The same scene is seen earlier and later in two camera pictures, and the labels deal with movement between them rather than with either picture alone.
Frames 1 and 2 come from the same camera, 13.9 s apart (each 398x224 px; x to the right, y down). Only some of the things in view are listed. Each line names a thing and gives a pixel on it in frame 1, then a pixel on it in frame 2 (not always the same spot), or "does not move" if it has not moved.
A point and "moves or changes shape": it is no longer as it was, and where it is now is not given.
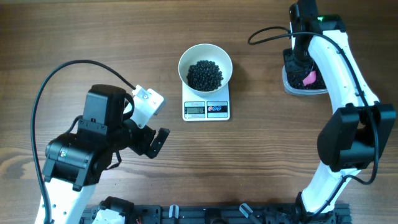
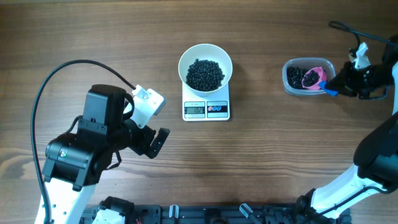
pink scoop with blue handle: [310, 78] moves or changes shape
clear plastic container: [293, 84] does not move
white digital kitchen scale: [196, 107] does not move
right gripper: [291, 66] -> [343, 79]
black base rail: [227, 213] does not move
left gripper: [142, 145] does not move
